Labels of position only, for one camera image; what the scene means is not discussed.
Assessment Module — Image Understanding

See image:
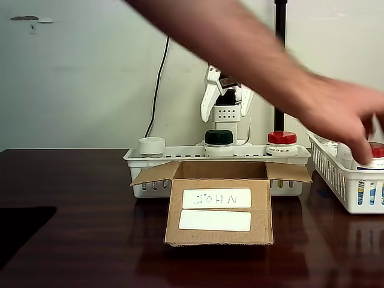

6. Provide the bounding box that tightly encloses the black cable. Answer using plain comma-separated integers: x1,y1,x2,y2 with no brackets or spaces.
144,35,170,138

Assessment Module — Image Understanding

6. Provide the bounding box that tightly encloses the cardboard box labelled JOHN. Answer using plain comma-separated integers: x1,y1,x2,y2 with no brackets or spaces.
130,160,313,247

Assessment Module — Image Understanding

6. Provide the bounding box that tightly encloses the green-capped bottle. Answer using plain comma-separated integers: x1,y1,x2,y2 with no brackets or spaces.
335,142,356,169
203,129,235,158

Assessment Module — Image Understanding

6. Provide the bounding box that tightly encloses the person's bare forearm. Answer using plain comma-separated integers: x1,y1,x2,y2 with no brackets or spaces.
124,0,304,119

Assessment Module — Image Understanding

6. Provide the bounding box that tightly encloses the black vertical pole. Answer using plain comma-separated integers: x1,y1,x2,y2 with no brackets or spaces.
274,0,289,133

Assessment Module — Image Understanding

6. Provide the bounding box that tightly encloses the white-capped bottle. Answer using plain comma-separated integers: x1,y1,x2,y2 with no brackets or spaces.
317,136,340,151
137,136,167,190

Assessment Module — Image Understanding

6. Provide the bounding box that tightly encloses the person's bare hand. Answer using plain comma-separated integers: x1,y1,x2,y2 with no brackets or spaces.
292,69,384,166

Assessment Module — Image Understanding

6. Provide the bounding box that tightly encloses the white plastic basket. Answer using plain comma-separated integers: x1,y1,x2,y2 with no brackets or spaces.
305,130,384,214
122,145,313,199

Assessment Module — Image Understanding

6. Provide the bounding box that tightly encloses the red-capped bottle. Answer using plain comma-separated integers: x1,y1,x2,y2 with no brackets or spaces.
355,140,384,206
265,131,299,189

